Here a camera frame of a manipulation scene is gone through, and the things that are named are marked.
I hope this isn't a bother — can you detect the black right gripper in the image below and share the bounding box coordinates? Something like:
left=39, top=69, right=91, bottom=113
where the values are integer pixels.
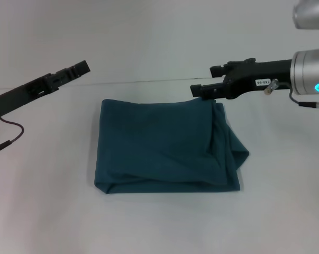
left=190, top=58, right=294, bottom=102

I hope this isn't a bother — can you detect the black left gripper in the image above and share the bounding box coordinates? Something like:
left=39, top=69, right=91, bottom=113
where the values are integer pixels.
left=0, top=60, right=91, bottom=119

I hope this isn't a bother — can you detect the teal t-shirt with FREE print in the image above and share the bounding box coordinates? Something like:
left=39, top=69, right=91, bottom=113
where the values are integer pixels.
left=93, top=97, right=250, bottom=195

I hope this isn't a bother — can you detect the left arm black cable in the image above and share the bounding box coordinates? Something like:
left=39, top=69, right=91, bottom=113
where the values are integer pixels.
left=0, top=117, right=25, bottom=157

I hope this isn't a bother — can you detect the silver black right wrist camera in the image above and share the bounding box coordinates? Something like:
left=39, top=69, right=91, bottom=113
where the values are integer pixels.
left=292, top=0, right=319, bottom=39

